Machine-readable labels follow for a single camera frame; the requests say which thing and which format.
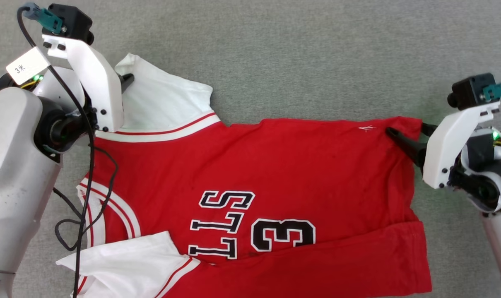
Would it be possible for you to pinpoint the red and white basketball jersey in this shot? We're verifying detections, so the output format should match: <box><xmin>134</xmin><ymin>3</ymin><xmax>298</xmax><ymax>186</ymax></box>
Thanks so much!
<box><xmin>55</xmin><ymin>53</ymin><xmax>434</xmax><ymax>298</ymax></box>

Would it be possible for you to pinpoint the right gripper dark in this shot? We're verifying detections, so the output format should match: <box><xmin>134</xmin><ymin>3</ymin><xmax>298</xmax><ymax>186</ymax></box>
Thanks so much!
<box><xmin>385</xmin><ymin>123</ymin><xmax>501</xmax><ymax>168</ymax></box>

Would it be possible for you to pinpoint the left camera teal cable plug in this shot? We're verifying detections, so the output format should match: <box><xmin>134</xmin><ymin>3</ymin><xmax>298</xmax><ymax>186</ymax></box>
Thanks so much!
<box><xmin>22</xmin><ymin>3</ymin><xmax>67</xmax><ymax>35</ymax></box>

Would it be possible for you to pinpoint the camera teal cable plug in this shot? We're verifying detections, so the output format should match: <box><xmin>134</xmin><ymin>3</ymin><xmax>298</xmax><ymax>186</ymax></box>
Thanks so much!
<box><xmin>482</xmin><ymin>80</ymin><xmax>501</xmax><ymax>102</ymax></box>
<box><xmin>22</xmin><ymin>3</ymin><xmax>67</xmax><ymax>35</ymax></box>

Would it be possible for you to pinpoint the thin black left camera cable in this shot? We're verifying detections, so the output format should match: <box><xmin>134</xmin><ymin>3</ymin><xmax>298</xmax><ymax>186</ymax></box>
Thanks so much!
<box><xmin>17</xmin><ymin>6</ymin><xmax>96</xmax><ymax>298</ymax></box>

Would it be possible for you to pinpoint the thin black left gripper cable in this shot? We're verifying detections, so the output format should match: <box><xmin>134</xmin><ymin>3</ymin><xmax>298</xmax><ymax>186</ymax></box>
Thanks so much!
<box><xmin>53</xmin><ymin>144</ymin><xmax>119</xmax><ymax>253</ymax></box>

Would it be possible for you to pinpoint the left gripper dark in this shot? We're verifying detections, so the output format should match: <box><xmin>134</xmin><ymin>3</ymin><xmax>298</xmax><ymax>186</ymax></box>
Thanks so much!
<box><xmin>0</xmin><ymin>65</ymin><xmax>135</xmax><ymax>113</ymax></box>

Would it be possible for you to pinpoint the right camera teal cable plug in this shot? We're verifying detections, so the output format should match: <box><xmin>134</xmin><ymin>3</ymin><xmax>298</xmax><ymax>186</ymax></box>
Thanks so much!
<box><xmin>482</xmin><ymin>80</ymin><xmax>501</xmax><ymax>102</ymax></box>

